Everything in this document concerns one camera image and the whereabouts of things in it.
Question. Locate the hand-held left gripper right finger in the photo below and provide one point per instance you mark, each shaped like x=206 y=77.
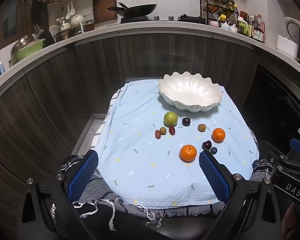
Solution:
x=212 y=177

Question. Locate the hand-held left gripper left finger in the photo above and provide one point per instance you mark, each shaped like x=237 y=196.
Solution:
x=83 y=172

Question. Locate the blueberry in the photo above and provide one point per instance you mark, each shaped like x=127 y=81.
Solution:
x=213 y=150

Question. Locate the orange mandarin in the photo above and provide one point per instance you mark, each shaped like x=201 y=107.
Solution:
x=218 y=134
x=188 y=153

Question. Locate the brown longan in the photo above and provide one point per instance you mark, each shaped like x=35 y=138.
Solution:
x=162 y=130
x=201 y=127

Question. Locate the dark purple plum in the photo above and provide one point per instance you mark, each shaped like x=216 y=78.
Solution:
x=186 y=121

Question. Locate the red grape tomato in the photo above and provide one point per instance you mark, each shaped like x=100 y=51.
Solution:
x=171 y=130
x=157 y=134

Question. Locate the green apple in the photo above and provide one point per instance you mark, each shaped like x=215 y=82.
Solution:
x=170 y=118

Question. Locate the white scalloped ceramic bowl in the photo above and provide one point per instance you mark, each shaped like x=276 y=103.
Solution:
x=190 y=90

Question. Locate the person's right hand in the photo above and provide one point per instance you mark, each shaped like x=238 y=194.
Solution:
x=296 y=221

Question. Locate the striped fringed blanket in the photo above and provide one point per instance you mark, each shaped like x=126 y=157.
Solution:
x=100 y=200

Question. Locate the black built-in dishwasher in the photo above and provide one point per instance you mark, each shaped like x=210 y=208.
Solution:
x=277 y=100

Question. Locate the light blue patterned cloth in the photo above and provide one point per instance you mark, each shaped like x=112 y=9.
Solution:
x=140 y=155

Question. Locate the white box appliance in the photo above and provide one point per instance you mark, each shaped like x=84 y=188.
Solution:
x=286 y=45

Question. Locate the white rice cooker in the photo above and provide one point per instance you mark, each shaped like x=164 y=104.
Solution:
x=291 y=26

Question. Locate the green oil bottle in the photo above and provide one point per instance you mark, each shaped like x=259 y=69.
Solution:
x=242 y=27

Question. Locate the white condiment pot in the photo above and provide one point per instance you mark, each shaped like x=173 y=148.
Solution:
x=233 y=28

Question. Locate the green plastic basin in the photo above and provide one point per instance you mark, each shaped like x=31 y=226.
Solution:
x=30 y=51

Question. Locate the blue condiment pot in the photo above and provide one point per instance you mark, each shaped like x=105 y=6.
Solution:
x=225 y=25

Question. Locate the blue plastic bottle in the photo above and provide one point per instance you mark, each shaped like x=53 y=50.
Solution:
x=1 y=66

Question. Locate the steel pot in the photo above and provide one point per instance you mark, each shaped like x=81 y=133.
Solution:
x=65 y=34

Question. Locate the black knife block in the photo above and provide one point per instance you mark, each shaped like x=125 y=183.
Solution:
x=50 y=36

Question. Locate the pink condiment pot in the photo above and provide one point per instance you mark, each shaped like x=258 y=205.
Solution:
x=213 y=23

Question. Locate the red-capped jar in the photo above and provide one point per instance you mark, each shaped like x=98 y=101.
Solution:
x=243 y=13

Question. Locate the brown-filled glass jar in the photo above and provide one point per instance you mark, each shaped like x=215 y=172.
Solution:
x=89 y=25

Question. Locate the white kettle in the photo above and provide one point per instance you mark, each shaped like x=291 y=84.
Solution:
x=62 y=24

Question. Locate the white round teapot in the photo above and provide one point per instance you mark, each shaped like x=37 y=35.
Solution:
x=77 y=20

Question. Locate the black gas stove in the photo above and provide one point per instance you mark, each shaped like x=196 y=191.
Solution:
x=187 y=18

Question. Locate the white hanging ladles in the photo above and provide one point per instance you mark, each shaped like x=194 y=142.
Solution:
x=70 y=10

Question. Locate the brown wooden cutting board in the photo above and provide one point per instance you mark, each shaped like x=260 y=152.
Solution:
x=102 y=7

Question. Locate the black wok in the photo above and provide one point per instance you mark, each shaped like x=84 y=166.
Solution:
x=140 y=10

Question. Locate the dark wooden door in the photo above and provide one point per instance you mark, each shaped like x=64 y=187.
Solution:
x=15 y=10

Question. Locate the white wall outlet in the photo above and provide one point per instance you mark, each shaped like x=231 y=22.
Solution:
x=86 y=10

